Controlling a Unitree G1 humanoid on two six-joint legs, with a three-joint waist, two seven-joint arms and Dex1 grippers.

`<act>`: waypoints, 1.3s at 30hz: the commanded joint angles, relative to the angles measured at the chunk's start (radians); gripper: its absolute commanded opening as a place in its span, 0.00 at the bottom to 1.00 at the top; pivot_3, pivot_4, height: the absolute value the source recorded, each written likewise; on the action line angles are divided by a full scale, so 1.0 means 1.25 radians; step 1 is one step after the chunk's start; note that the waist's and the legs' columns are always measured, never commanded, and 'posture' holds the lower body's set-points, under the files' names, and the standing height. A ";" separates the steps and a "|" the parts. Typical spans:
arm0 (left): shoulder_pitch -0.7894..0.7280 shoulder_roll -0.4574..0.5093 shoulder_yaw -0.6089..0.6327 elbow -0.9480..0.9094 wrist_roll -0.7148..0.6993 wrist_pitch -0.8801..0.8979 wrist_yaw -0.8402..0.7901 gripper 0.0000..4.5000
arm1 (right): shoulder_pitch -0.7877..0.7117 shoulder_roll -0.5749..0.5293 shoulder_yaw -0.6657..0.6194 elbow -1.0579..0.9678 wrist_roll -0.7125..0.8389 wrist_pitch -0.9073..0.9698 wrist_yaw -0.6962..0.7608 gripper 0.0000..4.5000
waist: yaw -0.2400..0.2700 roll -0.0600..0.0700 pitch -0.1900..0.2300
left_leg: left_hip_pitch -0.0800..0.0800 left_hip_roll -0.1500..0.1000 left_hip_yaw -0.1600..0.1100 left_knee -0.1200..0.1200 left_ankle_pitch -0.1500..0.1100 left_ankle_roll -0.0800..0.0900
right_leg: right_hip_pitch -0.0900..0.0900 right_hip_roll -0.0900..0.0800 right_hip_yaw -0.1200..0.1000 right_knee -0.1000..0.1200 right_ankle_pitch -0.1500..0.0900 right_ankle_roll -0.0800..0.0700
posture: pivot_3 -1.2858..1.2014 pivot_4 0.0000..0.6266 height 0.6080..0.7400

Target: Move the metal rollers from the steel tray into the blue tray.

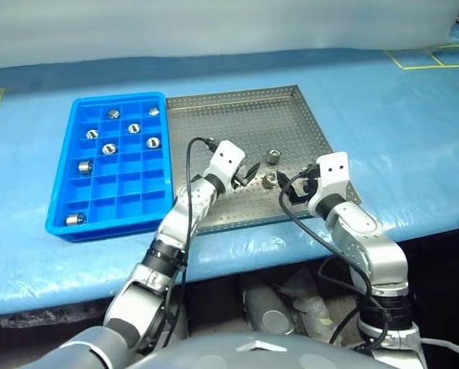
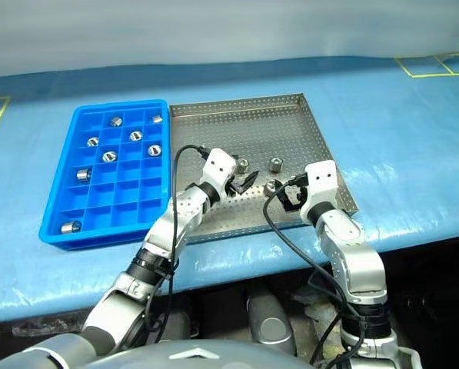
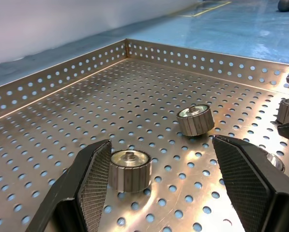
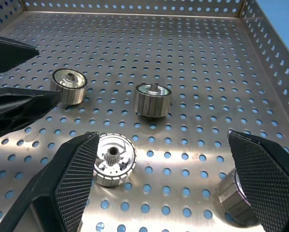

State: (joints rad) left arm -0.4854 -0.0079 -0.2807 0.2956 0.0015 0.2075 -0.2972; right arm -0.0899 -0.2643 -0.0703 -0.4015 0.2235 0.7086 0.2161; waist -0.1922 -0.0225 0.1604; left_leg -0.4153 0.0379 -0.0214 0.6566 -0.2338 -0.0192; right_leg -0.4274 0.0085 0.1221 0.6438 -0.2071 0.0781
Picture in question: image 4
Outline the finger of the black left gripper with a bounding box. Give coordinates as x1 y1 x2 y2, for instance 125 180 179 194
0 87 63 141
0 33 40 74

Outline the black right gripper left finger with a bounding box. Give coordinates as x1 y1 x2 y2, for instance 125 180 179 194
0 131 100 232

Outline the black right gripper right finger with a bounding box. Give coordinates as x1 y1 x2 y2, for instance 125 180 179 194
228 130 289 232

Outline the perforated steel tray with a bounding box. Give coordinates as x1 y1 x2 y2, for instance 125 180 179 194
0 0 289 232

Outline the ribbed metal roller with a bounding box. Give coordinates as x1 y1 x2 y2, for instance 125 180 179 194
133 83 172 120
218 168 259 227
49 68 88 105

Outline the metal roller with gear hub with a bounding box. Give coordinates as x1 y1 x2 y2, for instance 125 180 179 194
93 133 137 188

